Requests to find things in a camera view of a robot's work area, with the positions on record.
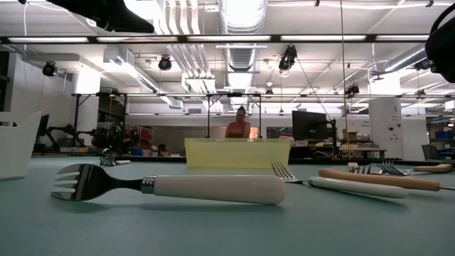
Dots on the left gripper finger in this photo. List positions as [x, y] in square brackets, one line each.
[124, 19]

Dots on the black background robot arm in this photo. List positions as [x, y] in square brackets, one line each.
[67, 128]

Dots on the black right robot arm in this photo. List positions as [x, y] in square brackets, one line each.
[442, 53]

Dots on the overhead LED light bar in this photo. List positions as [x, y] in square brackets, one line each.
[227, 38]

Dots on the white plastic bin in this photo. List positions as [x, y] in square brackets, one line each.
[17, 149]

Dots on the person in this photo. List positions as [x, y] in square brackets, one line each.
[237, 129]

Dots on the yellow plastic bin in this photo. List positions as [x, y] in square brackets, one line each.
[234, 154]

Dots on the black computer monitor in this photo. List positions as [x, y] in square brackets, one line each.
[307, 124]

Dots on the green table mat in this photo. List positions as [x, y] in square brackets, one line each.
[227, 231]

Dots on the background desk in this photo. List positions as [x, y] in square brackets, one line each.
[362, 150]

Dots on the white building pillar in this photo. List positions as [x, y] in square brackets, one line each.
[385, 117]

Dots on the black ceiling camera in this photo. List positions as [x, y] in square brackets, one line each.
[288, 60]
[164, 64]
[352, 89]
[49, 69]
[420, 65]

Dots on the black background rig frame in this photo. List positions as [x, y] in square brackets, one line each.
[76, 121]

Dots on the silver ventilation duct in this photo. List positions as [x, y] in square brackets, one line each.
[241, 57]

